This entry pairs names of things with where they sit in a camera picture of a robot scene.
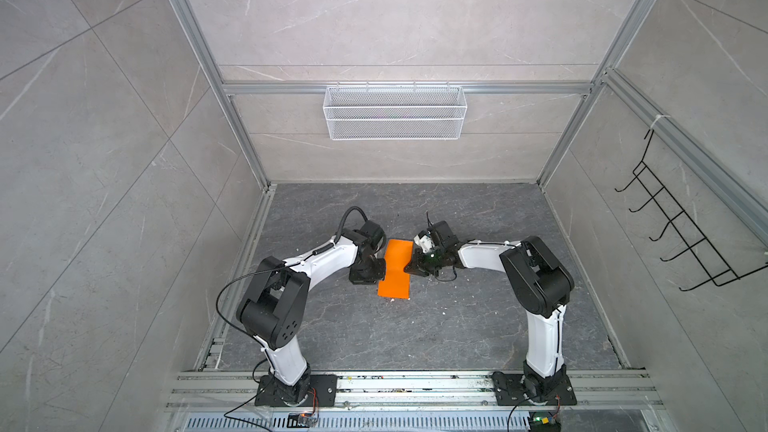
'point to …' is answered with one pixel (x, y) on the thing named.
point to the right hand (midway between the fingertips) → (405, 268)
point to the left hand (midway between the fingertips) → (379, 275)
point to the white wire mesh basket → (395, 113)
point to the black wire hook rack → (717, 268)
